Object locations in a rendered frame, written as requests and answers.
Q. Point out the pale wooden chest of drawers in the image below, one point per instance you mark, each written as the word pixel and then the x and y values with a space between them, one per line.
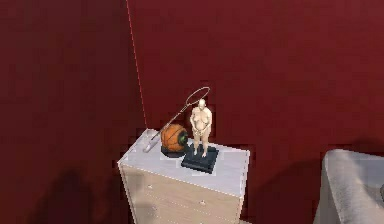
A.
pixel 186 193

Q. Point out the beige figure statue on black base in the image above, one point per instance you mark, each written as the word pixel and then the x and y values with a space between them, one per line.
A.
pixel 201 133

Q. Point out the small black green clock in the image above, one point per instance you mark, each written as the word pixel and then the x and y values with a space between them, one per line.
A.
pixel 183 138

